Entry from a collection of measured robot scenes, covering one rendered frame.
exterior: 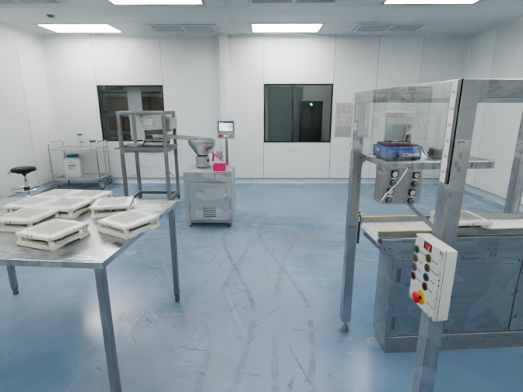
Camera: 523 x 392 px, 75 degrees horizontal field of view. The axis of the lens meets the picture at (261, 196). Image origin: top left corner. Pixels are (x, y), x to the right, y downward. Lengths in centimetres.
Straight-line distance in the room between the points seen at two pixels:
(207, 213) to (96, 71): 433
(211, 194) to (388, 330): 284
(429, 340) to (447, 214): 51
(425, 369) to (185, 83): 653
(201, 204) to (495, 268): 326
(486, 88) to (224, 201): 360
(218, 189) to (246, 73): 329
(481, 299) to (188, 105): 606
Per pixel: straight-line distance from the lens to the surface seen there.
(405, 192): 201
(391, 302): 235
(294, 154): 721
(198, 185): 448
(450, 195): 134
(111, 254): 184
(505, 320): 284
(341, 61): 732
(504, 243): 249
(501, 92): 138
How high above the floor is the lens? 155
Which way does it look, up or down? 15 degrees down
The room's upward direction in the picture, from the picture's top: straight up
